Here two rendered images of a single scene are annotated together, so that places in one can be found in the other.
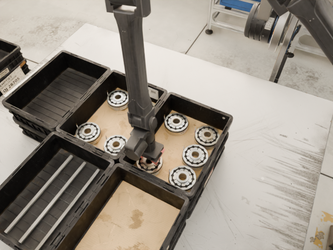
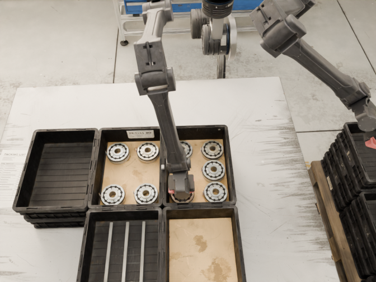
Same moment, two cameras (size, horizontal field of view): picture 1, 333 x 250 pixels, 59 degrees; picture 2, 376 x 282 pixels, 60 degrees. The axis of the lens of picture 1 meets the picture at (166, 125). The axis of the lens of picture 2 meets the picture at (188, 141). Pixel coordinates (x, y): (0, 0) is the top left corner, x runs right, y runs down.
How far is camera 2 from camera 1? 0.47 m
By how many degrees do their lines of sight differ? 18
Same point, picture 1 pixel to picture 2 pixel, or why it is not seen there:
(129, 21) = (164, 97)
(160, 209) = (212, 225)
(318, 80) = (241, 53)
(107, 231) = (185, 264)
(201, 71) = not seen: hidden behind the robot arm
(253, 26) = (211, 46)
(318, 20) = (303, 54)
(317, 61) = not seen: hidden behind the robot
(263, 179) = (263, 162)
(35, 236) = not seen: outside the picture
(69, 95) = (66, 170)
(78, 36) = (20, 106)
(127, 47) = (163, 116)
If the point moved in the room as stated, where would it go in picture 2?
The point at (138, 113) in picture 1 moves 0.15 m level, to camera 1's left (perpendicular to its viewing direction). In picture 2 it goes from (179, 160) to (140, 180)
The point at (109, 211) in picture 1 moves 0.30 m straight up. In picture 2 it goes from (175, 249) to (172, 222)
